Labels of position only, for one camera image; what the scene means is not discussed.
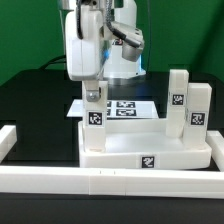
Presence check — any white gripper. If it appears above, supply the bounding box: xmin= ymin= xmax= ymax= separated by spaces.
xmin=65 ymin=8 xmax=104 ymax=102

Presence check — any white desk top tray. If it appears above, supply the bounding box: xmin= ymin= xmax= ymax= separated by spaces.
xmin=78 ymin=119 xmax=212 ymax=170

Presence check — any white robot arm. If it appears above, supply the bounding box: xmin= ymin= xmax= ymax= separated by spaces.
xmin=58 ymin=0 xmax=144 ymax=102

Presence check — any white marker base plate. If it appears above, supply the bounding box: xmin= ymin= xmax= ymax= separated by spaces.
xmin=67 ymin=99 xmax=158 ymax=119

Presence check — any black cable with connector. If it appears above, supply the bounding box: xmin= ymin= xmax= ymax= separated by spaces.
xmin=39 ymin=54 xmax=67 ymax=71

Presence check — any white left fence wall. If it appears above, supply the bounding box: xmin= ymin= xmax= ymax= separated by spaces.
xmin=0 ymin=125 xmax=17 ymax=163

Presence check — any white fence wall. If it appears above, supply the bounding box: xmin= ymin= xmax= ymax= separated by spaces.
xmin=206 ymin=131 xmax=224 ymax=172
xmin=0 ymin=125 xmax=17 ymax=163
xmin=0 ymin=166 xmax=224 ymax=199

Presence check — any white front fence wall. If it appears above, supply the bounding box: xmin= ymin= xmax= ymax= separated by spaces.
xmin=0 ymin=166 xmax=224 ymax=199

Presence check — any white right fence wall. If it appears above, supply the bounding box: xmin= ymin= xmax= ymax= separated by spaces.
xmin=206 ymin=131 xmax=224 ymax=172

